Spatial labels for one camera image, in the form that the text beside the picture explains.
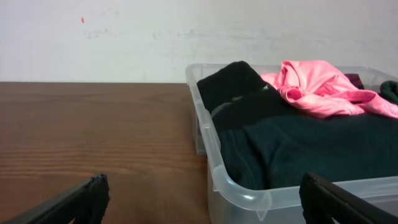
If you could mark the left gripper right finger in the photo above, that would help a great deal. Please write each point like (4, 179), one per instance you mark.
(326, 203)

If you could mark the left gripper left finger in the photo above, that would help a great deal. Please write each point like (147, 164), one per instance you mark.
(85, 203)

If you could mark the dark navy garment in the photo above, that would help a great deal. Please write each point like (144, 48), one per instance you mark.
(277, 152)

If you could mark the coral pink shirt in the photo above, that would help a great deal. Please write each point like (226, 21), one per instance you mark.
(319, 89)

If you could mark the black garment with band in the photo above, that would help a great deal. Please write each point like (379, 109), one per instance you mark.
(237, 96)

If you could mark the dark green garment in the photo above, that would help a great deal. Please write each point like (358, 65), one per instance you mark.
(389, 91)

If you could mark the red plaid flannel shirt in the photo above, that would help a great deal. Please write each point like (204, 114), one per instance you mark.
(354, 78)

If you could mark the clear plastic storage bin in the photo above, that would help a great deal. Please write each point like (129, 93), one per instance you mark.
(229, 202)

